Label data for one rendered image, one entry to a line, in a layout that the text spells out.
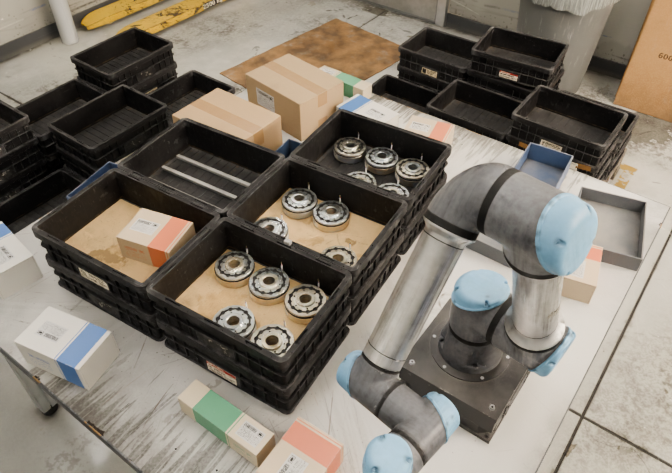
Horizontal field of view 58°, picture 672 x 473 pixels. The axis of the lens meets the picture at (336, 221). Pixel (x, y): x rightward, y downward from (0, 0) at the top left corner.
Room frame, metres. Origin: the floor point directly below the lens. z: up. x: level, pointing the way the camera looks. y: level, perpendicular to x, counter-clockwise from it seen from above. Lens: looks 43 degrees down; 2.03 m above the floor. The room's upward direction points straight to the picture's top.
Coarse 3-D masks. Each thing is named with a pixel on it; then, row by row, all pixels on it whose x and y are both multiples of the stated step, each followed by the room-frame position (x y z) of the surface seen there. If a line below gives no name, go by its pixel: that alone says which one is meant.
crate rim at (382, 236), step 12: (276, 168) 1.38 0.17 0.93; (312, 168) 1.38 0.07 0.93; (264, 180) 1.33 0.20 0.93; (348, 180) 1.33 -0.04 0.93; (252, 192) 1.28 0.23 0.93; (372, 192) 1.28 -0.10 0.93; (240, 204) 1.23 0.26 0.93; (228, 216) 1.18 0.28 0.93; (396, 216) 1.18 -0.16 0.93; (264, 228) 1.13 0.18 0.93; (384, 228) 1.13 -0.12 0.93; (384, 240) 1.11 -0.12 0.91; (312, 252) 1.05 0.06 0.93; (372, 252) 1.05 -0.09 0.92; (336, 264) 1.01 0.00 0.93; (360, 264) 1.01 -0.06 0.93
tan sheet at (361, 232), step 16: (272, 208) 1.32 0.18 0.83; (288, 224) 1.25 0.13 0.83; (304, 224) 1.25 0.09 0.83; (352, 224) 1.25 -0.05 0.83; (368, 224) 1.25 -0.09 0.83; (304, 240) 1.19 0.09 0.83; (320, 240) 1.19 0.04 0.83; (336, 240) 1.19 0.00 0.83; (352, 240) 1.19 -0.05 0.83; (368, 240) 1.19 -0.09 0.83
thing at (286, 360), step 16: (240, 224) 1.15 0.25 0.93; (272, 240) 1.09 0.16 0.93; (304, 256) 1.03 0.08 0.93; (336, 288) 0.93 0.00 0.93; (160, 304) 0.90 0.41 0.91; (192, 320) 0.85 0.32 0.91; (208, 320) 0.84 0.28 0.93; (320, 320) 0.85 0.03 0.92; (224, 336) 0.80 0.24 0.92; (240, 336) 0.80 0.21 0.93; (304, 336) 0.80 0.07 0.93; (256, 352) 0.76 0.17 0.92; (288, 352) 0.75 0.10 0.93
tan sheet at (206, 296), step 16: (208, 272) 1.07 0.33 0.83; (192, 288) 1.02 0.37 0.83; (208, 288) 1.02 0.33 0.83; (224, 288) 1.02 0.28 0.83; (240, 288) 1.02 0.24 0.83; (192, 304) 0.96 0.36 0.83; (208, 304) 0.96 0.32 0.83; (224, 304) 0.96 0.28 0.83; (240, 304) 0.96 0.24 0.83; (256, 304) 0.96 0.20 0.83; (256, 320) 0.91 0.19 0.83; (272, 320) 0.91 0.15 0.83; (288, 320) 0.91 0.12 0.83
